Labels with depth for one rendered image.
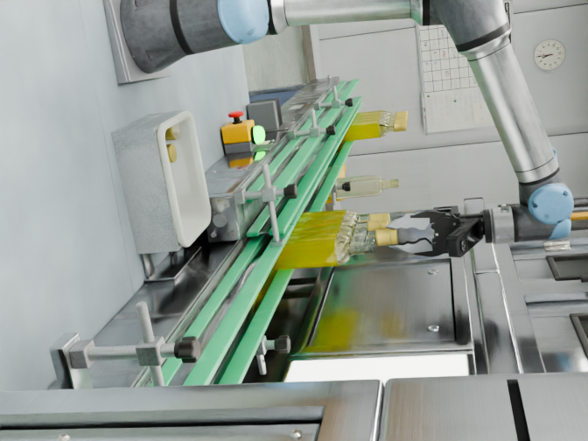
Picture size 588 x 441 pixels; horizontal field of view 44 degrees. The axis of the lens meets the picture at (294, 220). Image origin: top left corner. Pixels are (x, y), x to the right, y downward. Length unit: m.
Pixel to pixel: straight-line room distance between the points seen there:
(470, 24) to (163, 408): 0.89
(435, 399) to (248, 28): 0.89
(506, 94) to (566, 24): 6.13
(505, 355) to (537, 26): 6.21
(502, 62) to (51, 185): 0.76
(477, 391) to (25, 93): 0.74
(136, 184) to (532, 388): 0.88
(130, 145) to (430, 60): 6.21
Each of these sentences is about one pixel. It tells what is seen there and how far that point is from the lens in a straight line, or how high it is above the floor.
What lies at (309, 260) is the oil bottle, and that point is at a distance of 1.49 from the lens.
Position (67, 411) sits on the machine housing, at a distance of 0.62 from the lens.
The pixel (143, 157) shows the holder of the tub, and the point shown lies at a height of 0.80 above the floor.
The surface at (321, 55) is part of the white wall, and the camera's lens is 7.42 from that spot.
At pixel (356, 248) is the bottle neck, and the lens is 1.48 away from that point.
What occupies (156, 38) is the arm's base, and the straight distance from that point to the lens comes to 1.33.
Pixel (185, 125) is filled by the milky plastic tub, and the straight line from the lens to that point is 1.39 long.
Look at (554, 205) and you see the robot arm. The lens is 1.36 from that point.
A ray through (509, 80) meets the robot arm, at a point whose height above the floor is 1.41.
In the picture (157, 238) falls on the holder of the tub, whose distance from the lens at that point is 1.30.
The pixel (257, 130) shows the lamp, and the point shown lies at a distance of 1.83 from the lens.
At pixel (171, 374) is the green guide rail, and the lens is 1.03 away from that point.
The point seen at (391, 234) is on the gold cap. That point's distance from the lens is 1.53.
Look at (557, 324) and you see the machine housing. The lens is 1.52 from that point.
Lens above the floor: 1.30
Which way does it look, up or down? 12 degrees down
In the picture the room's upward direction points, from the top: 85 degrees clockwise
